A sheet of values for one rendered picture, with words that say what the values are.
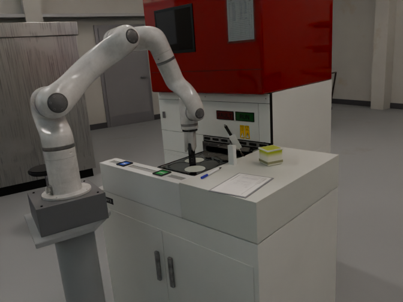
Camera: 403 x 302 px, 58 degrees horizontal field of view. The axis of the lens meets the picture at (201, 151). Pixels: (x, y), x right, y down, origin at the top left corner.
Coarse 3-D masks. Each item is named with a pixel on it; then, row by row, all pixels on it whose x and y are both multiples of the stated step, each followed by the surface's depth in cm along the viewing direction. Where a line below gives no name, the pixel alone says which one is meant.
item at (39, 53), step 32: (0, 32) 388; (32, 32) 404; (64, 32) 421; (0, 64) 396; (32, 64) 412; (64, 64) 429; (0, 96) 401; (0, 128) 407; (32, 128) 424; (0, 160) 413; (32, 160) 430; (0, 192) 422
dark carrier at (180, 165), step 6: (198, 156) 195; (204, 156) 194; (210, 156) 193; (216, 156) 192; (222, 156) 192; (240, 156) 189; (174, 162) 187; (180, 162) 186; (186, 162) 186; (198, 162) 184; (204, 162) 183; (210, 162) 183; (216, 162) 182; (222, 162) 181; (174, 168) 177; (180, 168) 176; (210, 168) 173
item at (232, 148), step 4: (228, 136) 151; (232, 136) 151; (232, 140) 152; (236, 140) 152; (232, 144) 153; (236, 144) 154; (228, 148) 153; (232, 148) 152; (236, 148) 155; (228, 152) 154; (232, 152) 152; (228, 156) 154; (232, 156) 153; (228, 160) 155; (232, 160) 153; (232, 164) 154
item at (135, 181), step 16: (112, 160) 177; (112, 176) 169; (128, 176) 160; (144, 176) 152; (160, 176) 148; (176, 176) 147; (192, 176) 145; (112, 192) 173; (128, 192) 163; (144, 192) 155; (160, 192) 147; (176, 192) 140; (160, 208) 150; (176, 208) 142
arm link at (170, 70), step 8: (160, 64) 162; (168, 64) 162; (176, 64) 164; (160, 72) 166; (168, 72) 163; (176, 72) 164; (168, 80) 165; (176, 80) 165; (184, 80) 167; (176, 88) 165; (184, 88) 164; (192, 88) 165; (184, 96) 163; (192, 96) 163; (192, 104) 164; (200, 104) 166; (192, 112) 165; (200, 112) 166
